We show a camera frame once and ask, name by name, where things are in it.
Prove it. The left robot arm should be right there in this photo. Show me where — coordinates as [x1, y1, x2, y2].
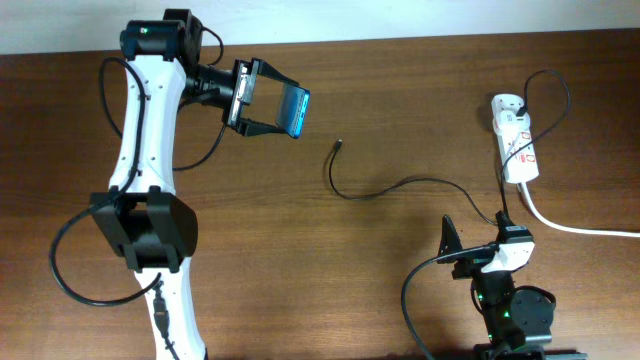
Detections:
[90, 9, 311, 359]

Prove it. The blue screen smartphone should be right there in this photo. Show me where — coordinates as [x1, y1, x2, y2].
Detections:
[275, 84, 311, 139]

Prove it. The black charging cable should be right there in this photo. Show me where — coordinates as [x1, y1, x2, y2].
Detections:
[327, 68, 572, 227]

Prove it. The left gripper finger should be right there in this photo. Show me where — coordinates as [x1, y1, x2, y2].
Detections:
[236, 118, 283, 137]
[251, 58, 300, 87]

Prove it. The white power strip cord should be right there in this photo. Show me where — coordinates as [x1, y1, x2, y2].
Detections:
[517, 181, 640, 239]

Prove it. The white power strip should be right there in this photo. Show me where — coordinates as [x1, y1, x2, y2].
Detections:
[491, 94, 539, 184]

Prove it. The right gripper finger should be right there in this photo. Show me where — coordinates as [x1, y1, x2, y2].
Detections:
[438, 215, 463, 264]
[495, 210, 511, 228]

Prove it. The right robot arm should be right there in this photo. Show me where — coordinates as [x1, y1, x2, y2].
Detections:
[437, 212, 588, 360]

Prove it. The white USB charger plug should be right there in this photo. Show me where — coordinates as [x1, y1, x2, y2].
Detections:
[493, 109, 531, 135]

